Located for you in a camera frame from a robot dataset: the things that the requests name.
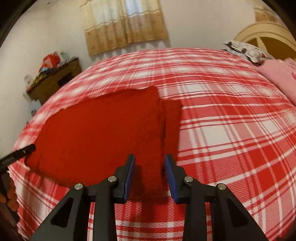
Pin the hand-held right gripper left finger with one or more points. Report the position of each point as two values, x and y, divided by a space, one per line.
129 176

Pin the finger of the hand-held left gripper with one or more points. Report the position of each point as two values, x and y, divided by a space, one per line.
20 151

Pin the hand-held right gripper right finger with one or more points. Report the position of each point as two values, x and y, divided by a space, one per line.
171 178

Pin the red knitted sweater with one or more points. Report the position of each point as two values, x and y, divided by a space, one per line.
92 139

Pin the person's left hand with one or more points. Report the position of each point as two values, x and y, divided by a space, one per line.
12 197

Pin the dark wooden desk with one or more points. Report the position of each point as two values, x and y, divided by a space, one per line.
53 83

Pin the red plaid bed sheet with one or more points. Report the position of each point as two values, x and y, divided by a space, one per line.
231 115

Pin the red gift box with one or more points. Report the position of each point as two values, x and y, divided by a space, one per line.
49 60

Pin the pale blue bag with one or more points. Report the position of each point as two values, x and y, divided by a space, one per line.
64 56

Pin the wide beige patterned curtain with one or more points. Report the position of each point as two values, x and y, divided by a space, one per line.
120 30

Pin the grey patterned pillow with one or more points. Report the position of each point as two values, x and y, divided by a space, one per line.
249 51

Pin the pink blanket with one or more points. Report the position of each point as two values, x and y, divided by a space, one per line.
282 71

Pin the cream arched headboard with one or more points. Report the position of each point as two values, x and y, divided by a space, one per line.
266 27

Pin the narrow beige patterned curtain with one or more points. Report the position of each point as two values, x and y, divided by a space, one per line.
263 15

